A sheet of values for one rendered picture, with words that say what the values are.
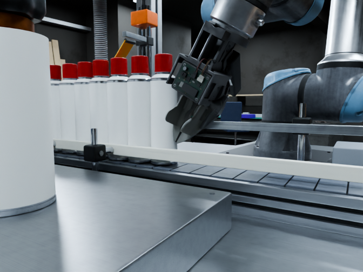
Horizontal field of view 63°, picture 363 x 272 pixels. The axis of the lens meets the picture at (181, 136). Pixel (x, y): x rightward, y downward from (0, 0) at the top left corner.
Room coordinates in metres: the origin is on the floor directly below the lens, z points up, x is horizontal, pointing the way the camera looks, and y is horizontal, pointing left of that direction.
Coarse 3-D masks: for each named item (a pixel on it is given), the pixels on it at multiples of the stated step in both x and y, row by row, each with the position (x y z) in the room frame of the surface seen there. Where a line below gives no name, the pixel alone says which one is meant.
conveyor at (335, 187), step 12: (60, 156) 0.66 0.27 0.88; (72, 156) 0.65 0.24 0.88; (156, 168) 0.52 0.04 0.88; (168, 168) 0.52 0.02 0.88; (180, 168) 0.52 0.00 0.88; (192, 168) 0.52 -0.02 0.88; (204, 168) 0.52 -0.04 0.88; (216, 168) 0.52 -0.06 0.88; (228, 168) 0.52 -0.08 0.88; (240, 180) 0.44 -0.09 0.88; (252, 180) 0.44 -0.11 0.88; (264, 180) 0.44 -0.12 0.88; (276, 180) 0.44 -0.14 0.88; (288, 180) 0.44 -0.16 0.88; (300, 180) 0.44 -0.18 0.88; (312, 180) 0.44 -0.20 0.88; (324, 180) 0.44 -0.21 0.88; (336, 180) 0.44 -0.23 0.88; (336, 192) 0.38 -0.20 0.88; (348, 192) 0.38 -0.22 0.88; (360, 192) 0.38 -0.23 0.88
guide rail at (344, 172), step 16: (64, 144) 0.65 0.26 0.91; (80, 144) 0.62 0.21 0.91; (112, 144) 0.58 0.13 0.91; (176, 160) 0.50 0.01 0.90; (192, 160) 0.49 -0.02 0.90; (208, 160) 0.47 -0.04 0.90; (224, 160) 0.46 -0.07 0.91; (240, 160) 0.44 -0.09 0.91; (256, 160) 0.43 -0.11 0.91; (272, 160) 0.42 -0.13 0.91; (288, 160) 0.41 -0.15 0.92; (320, 176) 0.39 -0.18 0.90; (336, 176) 0.38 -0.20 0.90; (352, 176) 0.37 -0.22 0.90
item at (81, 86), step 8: (80, 64) 0.66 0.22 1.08; (88, 64) 0.66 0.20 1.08; (80, 72) 0.66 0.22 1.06; (88, 72) 0.66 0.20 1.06; (80, 80) 0.65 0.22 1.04; (88, 80) 0.66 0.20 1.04; (80, 88) 0.65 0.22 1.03; (88, 88) 0.65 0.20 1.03; (80, 96) 0.65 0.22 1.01; (88, 96) 0.65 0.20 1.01; (80, 104) 0.65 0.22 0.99; (88, 104) 0.65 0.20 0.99; (80, 112) 0.65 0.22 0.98; (88, 112) 0.65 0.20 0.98; (80, 120) 0.65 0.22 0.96; (88, 120) 0.65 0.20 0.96; (80, 128) 0.65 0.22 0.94; (88, 128) 0.65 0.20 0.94; (80, 136) 0.65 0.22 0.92; (88, 136) 0.65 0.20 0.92; (80, 152) 0.65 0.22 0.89
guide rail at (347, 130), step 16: (208, 128) 0.55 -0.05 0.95; (224, 128) 0.53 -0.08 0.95; (240, 128) 0.52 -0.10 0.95; (256, 128) 0.50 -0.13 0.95; (272, 128) 0.49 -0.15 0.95; (288, 128) 0.48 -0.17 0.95; (304, 128) 0.47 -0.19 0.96; (320, 128) 0.45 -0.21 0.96; (336, 128) 0.44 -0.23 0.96; (352, 128) 0.43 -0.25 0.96
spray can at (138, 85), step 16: (144, 64) 0.58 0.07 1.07; (128, 80) 0.57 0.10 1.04; (144, 80) 0.57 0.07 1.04; (128, 96) 0.58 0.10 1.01; (144, 96) 0.57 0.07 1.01; (128, 112) 0.58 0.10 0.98; (144, 112) 0.57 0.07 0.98; (128, 128) 0.58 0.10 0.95; (144, 128) 0.57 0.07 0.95; (128, 144) 0.58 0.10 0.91; (144, 144) 0.57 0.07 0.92; (128, 160) 0.58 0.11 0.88; (144, 160) 0.57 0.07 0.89
